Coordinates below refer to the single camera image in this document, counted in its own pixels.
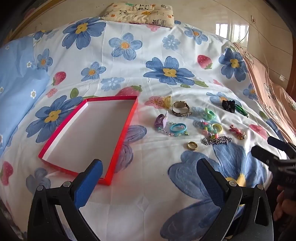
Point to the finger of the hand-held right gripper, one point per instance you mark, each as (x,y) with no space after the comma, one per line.
(263,154)
(278,142)

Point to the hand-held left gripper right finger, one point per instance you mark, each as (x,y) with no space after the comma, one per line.
(212,183)

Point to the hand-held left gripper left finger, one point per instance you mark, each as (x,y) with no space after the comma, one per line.
(89,183)

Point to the pink hair clip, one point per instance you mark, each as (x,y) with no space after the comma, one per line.
(237,132)

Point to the red shallow box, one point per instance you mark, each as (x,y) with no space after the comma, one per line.
(92,134)

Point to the mint green hair clip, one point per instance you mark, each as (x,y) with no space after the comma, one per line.
(209,114)

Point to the gold mesh band watch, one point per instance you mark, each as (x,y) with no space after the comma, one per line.
(180,109)

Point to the purple hair clip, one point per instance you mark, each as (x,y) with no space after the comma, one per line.
(160,120)

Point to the yellow hair clip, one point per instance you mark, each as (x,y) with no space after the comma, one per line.
(166,102)

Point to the person's right hand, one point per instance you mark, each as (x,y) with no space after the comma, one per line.
(282,206)

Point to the dark green hair clip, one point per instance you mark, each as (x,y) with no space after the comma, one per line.
(241,110)

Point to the black scrunchie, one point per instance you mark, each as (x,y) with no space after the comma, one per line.
(228,105)

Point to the peach printed blanket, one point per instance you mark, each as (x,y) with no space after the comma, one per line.
(266,83)

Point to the light blue daisy pillow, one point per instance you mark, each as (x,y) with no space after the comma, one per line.
(18,88)

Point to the floral bedsheet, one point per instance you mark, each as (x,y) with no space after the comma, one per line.
(143,69)

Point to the panda print cushion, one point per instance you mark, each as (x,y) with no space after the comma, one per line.
(138,12)

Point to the wooden door frame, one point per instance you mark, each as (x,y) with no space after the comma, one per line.
(291,87)

